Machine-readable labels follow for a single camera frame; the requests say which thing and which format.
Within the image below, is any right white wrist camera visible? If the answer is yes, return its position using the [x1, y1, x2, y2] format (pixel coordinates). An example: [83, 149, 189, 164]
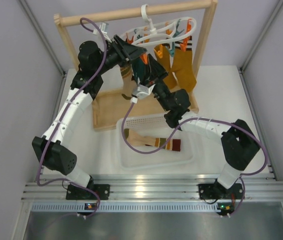
[130, 84, 155, 104]

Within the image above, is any teal sock with reindeer patch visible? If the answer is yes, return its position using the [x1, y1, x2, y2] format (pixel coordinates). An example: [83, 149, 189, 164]
[131, 57, 150, 86]

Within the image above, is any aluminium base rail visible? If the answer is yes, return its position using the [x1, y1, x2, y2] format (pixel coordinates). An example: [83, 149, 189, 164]
[21, 174, 283, 214]

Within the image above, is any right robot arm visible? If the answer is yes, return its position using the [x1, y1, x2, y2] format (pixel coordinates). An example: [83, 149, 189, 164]
[140, 54, 261, 200]

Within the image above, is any white plastic clip hanger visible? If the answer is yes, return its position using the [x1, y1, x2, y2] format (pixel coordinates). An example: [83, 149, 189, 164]
[120, 4, 197, 49]

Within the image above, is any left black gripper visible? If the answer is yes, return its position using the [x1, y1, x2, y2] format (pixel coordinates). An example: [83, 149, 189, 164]
[94, 34, 147, 75]

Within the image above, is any mustard sock left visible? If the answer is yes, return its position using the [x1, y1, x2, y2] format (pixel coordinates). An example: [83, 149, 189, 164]
[155, 45, 177, 90]

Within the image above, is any orange clothes peg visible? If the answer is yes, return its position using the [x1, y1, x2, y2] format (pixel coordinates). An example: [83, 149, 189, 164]
[140, 53, 148, 65]

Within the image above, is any white plastic basket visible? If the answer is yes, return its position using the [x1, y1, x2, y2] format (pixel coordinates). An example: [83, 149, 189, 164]
[115, 113, 203, 171]

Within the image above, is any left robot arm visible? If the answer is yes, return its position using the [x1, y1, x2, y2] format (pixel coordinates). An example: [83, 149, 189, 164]
[31, 35, 147, 199]

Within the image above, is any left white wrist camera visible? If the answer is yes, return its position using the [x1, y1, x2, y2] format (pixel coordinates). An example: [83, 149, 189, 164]
[93, 21, 109, 35]

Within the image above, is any teal clothes peg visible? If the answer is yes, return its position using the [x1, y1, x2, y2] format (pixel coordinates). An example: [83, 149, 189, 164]
[166, 42, 176, 58]

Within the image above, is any striped sock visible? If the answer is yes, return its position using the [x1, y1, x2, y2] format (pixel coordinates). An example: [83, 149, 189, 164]
[123, 128, 181, 152]
[120, 65, 136, 100]

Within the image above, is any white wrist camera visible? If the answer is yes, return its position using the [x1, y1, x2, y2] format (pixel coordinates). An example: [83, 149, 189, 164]
[130, 84, 155, 104]
[93, 21, 109, 35]

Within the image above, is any mustard sock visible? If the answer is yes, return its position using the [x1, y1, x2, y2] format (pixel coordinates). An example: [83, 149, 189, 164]
[155, 45, 177, 90]
[171, 36, 197, 93]

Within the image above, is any mustard sock right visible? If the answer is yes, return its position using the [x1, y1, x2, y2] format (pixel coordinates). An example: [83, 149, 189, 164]
[171, 36, 197, 93]

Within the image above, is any yellow-orange clothes peg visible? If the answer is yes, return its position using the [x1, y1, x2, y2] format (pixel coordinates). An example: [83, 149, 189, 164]
[153, 44, 164, 59]

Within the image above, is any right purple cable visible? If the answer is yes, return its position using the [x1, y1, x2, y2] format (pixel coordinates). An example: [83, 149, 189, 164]
[121, 102, 269, 218]

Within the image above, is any wooden hanger rack frame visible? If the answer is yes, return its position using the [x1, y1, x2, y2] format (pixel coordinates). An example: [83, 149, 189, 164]
[53, 0, 218, 131]

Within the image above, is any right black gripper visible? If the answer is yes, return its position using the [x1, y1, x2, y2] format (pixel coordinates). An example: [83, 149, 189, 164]
[139, 54, 173, 112]

